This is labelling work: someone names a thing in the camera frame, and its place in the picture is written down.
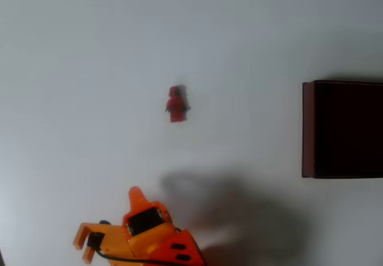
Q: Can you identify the red lego minifigure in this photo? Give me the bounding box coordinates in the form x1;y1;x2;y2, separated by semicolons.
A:
165;84;192;123

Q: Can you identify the dark maroon open box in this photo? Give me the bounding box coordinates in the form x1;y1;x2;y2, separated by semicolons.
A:
301;79;383;179

